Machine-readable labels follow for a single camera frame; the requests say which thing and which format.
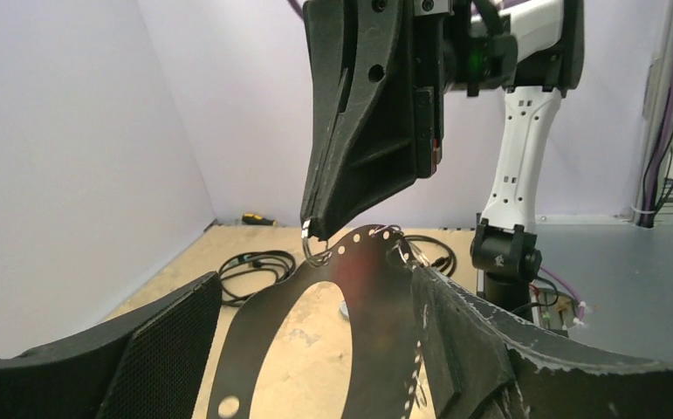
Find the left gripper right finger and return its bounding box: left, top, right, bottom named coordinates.
left=412, top=268, right=673, bottom=418

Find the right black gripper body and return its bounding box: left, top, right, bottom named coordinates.
left=412, top=1, right=454, bottom=178

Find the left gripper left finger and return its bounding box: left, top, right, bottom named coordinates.
left=0, top=272, right=222, bottom=418

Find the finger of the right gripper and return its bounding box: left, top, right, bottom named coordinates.
left=300, top=1, right=417, bottom=240

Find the small split key ring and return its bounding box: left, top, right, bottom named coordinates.
left=299, top=218, right=337, bottom=270

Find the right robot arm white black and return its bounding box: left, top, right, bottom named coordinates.
left=300, top=1, right=585, bottom=320

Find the yellow black screwdriver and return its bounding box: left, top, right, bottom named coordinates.
left=241, top=213, right=278, bottom=226

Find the black cable near wrench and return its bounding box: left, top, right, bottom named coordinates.
left=402, top=234, right=458, bottom=278

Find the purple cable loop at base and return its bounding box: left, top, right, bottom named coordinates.
left=535, top=265, right=587, bottom=325

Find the coiled black cable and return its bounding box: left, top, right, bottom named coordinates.
left=217, top=250, right=298, bottom=307

